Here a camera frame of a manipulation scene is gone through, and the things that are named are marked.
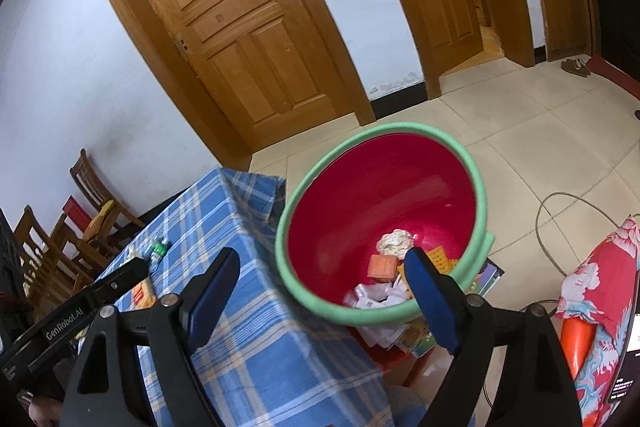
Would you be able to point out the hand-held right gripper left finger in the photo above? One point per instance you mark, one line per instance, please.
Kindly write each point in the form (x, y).
(212, 302)

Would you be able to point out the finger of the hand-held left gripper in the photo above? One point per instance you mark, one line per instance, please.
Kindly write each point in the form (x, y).
(127, 277)

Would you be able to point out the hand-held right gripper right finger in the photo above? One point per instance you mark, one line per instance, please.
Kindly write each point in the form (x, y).
(432, 302)

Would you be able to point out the white plastic tissue pack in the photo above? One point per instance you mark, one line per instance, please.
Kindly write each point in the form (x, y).
(401, 289)

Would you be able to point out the brown box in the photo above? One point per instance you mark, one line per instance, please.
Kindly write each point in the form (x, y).
(382, 267)

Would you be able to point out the white barcode box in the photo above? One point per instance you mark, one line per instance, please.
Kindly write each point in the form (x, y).
(370, 297)

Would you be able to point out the white tissue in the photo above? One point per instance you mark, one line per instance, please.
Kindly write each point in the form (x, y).
(395, 242)

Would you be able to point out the red basin with green rim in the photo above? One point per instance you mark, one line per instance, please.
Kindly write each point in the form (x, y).
(375, 197)

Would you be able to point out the orange snack packet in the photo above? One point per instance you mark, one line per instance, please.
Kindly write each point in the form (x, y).
(142, 294)

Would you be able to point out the cream crumpled wrapper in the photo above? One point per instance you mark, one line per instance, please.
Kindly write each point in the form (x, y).
(136, 253)

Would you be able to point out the small green bottle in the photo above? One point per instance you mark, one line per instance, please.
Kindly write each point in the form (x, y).
(160, 250)

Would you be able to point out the stack of papers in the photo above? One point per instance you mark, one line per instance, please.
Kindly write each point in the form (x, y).
(395, 337)

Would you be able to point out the colourful booklet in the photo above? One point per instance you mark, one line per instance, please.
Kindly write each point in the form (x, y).
(487, 278)

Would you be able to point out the black crate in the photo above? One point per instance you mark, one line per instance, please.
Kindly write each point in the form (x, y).
(10, 287)

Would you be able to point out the yellow seat cushion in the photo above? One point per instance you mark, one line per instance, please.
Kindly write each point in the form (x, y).
(101, 217)

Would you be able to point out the red plastic stool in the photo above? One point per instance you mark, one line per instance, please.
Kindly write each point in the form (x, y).
(395, 362)

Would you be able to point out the blue plaid tablecloth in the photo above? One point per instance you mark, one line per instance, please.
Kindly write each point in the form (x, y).
(260, 357)

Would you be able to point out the red board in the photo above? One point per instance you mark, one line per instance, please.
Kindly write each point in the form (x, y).
(75, 212)

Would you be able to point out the wooden chair with cushion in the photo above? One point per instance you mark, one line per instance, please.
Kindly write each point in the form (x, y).
(92, 187)

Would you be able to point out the orange plastic tube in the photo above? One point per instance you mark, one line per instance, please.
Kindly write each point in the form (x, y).
(575, 342)

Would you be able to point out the red floral cushion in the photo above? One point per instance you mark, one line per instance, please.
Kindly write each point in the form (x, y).
(600, 277)

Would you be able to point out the black phone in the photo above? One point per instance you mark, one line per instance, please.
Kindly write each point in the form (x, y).
(627, 357)

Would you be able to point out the closed wooden door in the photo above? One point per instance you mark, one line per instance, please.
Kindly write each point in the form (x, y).
(225, 32)

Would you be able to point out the brown slippers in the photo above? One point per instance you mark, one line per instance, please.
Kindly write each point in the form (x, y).
(574, 67)

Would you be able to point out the wooden cabinet panel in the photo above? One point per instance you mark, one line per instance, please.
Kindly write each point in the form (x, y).
(560, 7)

